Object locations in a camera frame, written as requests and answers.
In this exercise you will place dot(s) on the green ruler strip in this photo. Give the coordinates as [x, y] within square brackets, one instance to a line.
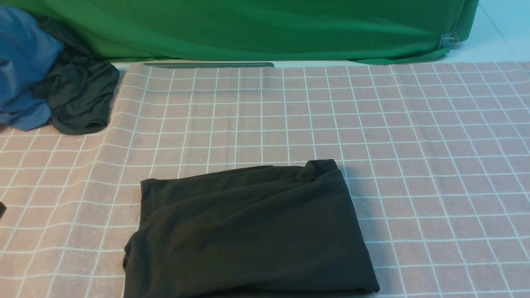
[211, 65]

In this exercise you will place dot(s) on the clear binder clip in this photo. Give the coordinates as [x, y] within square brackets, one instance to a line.
[448, 39]

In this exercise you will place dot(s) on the green backdrop cloth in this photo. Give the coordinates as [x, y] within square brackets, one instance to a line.
[373, 32]

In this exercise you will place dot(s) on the dark crumpled garment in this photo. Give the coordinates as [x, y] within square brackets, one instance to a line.
[78, 88]

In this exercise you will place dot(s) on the dark gray long-sleeved shirt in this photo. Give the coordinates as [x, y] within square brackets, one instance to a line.
[258, 232]

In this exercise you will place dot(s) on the blue garment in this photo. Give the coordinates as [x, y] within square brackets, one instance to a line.
[27, 53]

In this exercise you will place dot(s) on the pink checkered tablecloth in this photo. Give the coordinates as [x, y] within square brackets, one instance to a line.
[437, 156]

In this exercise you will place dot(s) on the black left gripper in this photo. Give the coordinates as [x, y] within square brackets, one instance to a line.
[2, 209]

